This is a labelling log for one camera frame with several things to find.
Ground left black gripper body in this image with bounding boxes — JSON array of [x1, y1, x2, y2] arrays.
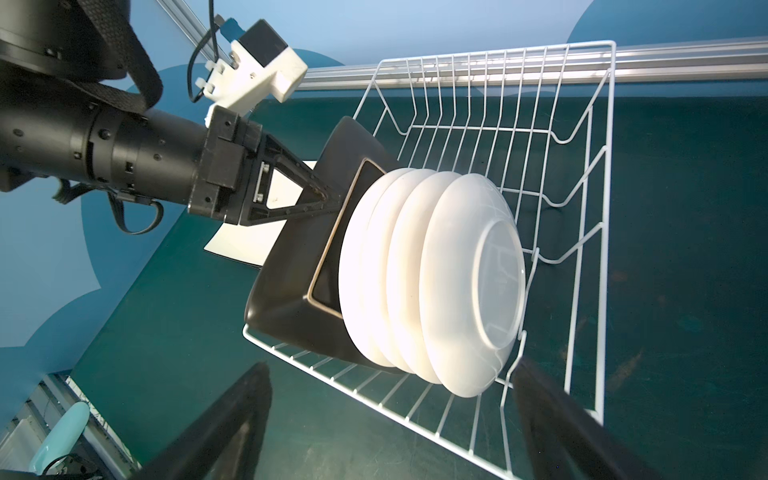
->
[[1, 77, 264, 225]]

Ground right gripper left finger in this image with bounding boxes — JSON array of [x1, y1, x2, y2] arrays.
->
[[133, 362, 272, 479]]

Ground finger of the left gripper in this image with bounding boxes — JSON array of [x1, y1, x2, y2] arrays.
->
[[239, 134, 342, 226]]

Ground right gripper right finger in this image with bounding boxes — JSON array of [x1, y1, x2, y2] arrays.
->
[[512, 357, 660, 479]]

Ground white round plate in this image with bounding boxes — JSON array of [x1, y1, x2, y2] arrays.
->
[[386, 169, 459, 384], [419, 174, 526, 398], [356, 168, 435, 373], [338, 168, 412, 368]]

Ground black square plate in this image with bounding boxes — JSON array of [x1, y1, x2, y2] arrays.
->
[[244, 117, 398, 366]]

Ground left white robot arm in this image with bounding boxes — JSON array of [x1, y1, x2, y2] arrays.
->
[[1, 1, 342, 226]]

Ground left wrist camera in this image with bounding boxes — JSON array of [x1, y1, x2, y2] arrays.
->
[[195, 19, 308, 126]]

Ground white wire dish rack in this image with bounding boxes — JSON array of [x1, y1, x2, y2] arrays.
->
[[243, 41, 616, 479]]

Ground aluminium frame rail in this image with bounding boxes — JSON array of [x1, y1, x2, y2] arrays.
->
[[157, 0, 768, 91]]

